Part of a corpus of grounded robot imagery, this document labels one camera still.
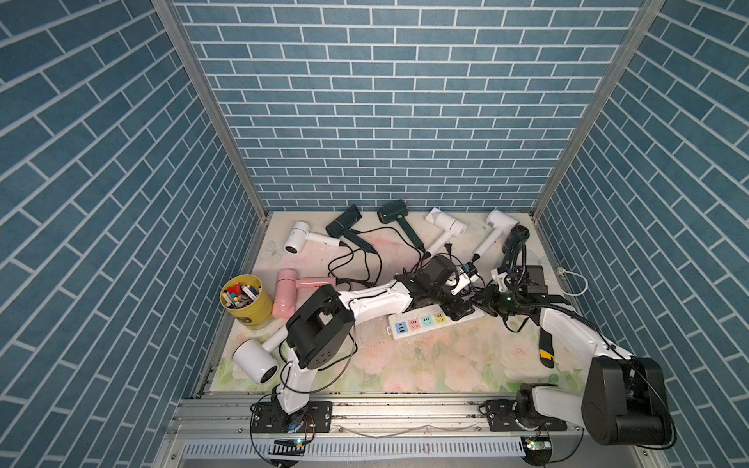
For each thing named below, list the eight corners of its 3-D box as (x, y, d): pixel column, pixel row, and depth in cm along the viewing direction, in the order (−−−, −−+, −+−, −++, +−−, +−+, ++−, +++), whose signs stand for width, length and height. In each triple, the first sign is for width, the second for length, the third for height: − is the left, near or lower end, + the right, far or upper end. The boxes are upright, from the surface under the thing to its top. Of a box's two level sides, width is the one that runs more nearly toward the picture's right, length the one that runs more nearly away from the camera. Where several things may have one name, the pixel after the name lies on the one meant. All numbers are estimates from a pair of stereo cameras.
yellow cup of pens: (234, 332, 90) (212, 310, 79) (246, 298, 98) (227, 274, 86) (274, 332, 90) (257, 311, 79) (283, 298, 98) (269, 274, 86)
